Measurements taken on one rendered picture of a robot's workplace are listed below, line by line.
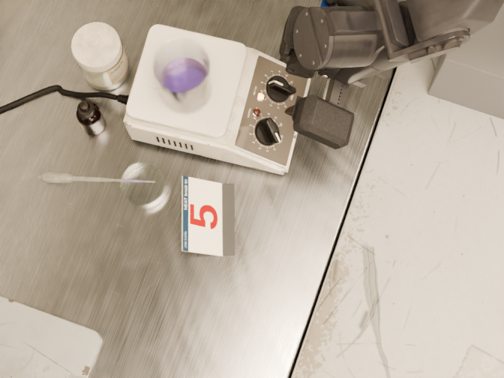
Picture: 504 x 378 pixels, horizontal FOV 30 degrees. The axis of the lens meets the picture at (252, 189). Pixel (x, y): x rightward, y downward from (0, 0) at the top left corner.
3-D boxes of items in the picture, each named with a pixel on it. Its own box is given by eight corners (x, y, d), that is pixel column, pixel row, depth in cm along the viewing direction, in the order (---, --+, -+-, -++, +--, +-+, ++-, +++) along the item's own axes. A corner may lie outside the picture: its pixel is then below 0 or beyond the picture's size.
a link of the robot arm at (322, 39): (456, -43, 85) (349, -44, 80) (480, 40, 84) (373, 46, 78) (385, 11, 95) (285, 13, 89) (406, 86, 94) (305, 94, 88)
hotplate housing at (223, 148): (310, 82, 118) (314, 57, 111) (286, 179, 115) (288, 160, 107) (140, 43, 120) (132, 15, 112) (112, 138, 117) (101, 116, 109)
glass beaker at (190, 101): (170, 59, 110) (163, 28, 102) (222, 76, 110) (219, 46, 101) (149, 112, 109) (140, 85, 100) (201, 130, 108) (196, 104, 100)
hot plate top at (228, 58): (249, 46, 111) (249, 43, 110) (224, 141, 108) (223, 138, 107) (151, 25, 112) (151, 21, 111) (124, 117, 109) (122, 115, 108)
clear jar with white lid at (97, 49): (76, 85, 118) (63, 60, 111) (91, 43, 120) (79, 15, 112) (121, 97, 118) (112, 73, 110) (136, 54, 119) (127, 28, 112)
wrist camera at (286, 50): (364, 12, 95) (309, -15, 92) (351, 78, 93) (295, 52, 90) (332, 30, 100) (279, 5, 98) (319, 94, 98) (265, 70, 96)
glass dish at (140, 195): (175, 178, 115) (173, 173, 113) (153, 217, 114) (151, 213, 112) (136, 159, 116) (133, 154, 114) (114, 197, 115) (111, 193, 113)
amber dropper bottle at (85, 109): (108, 115, 117) (99, 95, 111) (102, 138, 117) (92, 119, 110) (85, 110, 118) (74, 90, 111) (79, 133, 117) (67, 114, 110)
